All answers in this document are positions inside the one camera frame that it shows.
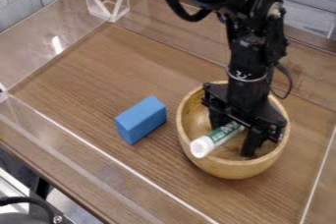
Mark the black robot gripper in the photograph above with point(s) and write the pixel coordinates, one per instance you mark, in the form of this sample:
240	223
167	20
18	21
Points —
242	101

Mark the green and white marker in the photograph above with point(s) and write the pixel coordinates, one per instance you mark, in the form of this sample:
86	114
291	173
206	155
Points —
208	142

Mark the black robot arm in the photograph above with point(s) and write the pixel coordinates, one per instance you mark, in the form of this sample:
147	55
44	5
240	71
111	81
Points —
258	45

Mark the brown wooden bowl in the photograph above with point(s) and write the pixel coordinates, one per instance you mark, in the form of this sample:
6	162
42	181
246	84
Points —
224	162

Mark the blue rectangular block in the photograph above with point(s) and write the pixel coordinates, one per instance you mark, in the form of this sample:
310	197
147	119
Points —
142	119

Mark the clear acrylic corner bracket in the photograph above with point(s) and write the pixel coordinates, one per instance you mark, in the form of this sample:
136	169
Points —
108	10

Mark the black metal table frame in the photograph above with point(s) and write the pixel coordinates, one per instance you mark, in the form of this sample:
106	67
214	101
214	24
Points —
42	212

